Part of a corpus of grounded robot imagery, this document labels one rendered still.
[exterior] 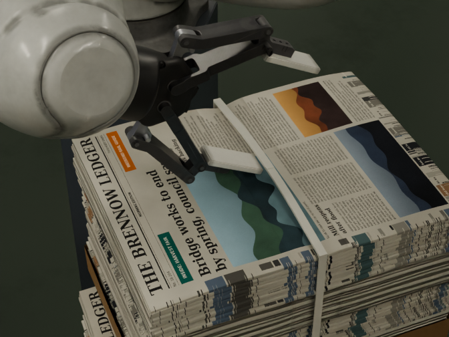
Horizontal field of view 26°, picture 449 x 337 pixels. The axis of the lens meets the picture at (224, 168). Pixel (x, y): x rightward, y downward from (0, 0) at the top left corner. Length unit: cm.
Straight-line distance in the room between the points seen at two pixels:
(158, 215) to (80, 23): 39
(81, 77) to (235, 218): 39
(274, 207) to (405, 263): 16
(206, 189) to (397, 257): 22
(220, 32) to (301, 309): 31
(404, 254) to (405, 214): 4
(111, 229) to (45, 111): 36
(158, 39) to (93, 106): 69
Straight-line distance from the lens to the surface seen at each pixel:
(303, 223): 103
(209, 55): 99
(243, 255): 100
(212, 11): 149
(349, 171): 110
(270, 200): 106
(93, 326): 125
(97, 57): 69
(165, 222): 103
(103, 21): 71
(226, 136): 115
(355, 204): 106
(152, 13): 136
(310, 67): 102
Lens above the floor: 177
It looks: 40 degrees down
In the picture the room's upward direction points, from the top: straight up
